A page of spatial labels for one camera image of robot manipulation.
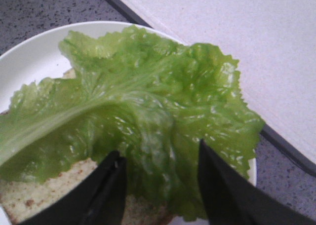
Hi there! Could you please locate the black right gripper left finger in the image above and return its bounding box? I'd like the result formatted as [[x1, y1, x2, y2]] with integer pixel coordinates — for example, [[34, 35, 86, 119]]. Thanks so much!
[[22, 151, 127, 225]]

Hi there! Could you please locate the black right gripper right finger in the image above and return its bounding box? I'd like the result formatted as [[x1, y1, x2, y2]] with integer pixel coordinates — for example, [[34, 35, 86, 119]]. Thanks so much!
[[198, 140, 315, 225]]

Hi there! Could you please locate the green lettuce leaf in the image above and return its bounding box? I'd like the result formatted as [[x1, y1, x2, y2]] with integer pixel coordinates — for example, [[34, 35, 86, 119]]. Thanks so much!
[[0, 25, 265, 223]]

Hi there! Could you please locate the thin bottom bread slice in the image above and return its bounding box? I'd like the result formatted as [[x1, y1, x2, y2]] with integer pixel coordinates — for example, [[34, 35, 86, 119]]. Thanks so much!
[[0, 68, 173, 225]]

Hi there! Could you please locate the white round plate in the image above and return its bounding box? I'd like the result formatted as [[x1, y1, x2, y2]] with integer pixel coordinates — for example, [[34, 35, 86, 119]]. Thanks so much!
[[0, 20, 257, 225]]

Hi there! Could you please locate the white cutting board grey rim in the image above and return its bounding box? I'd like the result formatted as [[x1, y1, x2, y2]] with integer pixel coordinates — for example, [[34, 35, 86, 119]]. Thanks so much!
[[106, 0, 316, 175]]

